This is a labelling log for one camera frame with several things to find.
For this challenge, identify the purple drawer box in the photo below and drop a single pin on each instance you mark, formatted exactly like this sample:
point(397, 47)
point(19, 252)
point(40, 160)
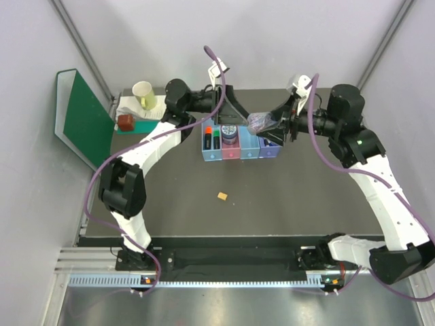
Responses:
point(268, 152)

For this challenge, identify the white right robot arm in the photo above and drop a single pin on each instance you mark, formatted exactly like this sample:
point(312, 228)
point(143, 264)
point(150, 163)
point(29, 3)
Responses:
point(407, 246)

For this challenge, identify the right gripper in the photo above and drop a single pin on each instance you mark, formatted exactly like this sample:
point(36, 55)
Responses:
point(289, 113)

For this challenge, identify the blue round lidded jar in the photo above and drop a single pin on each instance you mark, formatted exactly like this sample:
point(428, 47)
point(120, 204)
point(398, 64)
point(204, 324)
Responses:
point(229, 134)

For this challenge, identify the clear plastic pin jar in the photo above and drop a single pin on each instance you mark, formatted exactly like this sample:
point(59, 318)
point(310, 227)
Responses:
point(258, 122)

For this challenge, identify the green binder folder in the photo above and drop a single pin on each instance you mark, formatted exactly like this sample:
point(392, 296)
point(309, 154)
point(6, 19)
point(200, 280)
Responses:
point(81, 121)

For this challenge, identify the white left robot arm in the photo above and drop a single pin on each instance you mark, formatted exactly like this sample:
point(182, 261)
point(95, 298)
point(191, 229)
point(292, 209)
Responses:
point(122, 185)

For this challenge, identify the green black highlighter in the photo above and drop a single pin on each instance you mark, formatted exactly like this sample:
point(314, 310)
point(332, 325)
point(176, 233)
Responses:
point(216, 139)

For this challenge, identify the cream yellow mug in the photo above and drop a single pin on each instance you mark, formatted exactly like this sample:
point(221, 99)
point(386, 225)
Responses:
point(144, 93)

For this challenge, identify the pink drawer box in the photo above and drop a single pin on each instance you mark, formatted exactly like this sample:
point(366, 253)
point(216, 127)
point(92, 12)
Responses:
point(231, 152)

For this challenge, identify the grey slotted cable duct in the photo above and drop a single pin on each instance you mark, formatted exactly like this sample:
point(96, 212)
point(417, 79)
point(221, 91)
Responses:
point(310, 280)

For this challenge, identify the orange black highlighter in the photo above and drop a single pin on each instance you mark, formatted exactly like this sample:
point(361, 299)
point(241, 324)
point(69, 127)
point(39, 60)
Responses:
point(207, 141)

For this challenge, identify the white blue marker pen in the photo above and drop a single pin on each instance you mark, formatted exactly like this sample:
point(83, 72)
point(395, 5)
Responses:
point(267, 143)

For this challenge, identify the small tan eraser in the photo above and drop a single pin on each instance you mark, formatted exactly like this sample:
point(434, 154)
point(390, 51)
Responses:
point(222, 196)

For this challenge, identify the white paper stack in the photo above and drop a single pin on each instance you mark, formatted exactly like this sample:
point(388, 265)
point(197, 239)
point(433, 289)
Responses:
point(128, 104)

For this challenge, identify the dark red cube box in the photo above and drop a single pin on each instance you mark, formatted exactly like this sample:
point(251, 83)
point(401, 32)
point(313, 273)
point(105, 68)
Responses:
point(126, 122)

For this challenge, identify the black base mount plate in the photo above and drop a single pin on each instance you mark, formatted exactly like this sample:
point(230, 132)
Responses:
point(214, 260)

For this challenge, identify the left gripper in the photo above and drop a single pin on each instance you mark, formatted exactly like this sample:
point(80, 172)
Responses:
point(231, 112)

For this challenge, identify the teal green notebook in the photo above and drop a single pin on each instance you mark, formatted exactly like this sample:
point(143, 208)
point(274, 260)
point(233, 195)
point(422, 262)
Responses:
point(141, 127)

